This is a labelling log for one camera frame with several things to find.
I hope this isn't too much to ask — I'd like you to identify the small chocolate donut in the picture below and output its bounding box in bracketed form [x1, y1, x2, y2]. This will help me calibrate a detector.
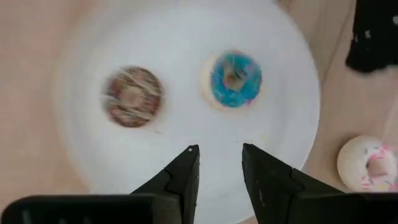
[101, 65, 165, 128]

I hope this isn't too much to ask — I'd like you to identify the black camera unit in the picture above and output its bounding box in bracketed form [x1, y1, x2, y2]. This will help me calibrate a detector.
[345, 0, 398, 75]

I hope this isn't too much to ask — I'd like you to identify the small white sprinkled donut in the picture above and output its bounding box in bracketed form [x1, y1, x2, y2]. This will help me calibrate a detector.
[336, 134, 398, 193]

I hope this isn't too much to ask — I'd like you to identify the small blue donut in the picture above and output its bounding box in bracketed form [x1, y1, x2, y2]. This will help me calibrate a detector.
[200, 49, 265, 113]

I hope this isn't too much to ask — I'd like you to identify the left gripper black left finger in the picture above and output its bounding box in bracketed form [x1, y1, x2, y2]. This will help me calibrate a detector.
[129, 144, 201, 224]

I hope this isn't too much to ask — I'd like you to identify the white round plate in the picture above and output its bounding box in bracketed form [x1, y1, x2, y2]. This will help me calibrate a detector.
[54, 0, 321, 224]

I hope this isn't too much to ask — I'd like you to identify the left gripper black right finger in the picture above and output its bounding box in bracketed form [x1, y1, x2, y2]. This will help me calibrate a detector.
[241, 142, 345, 224]

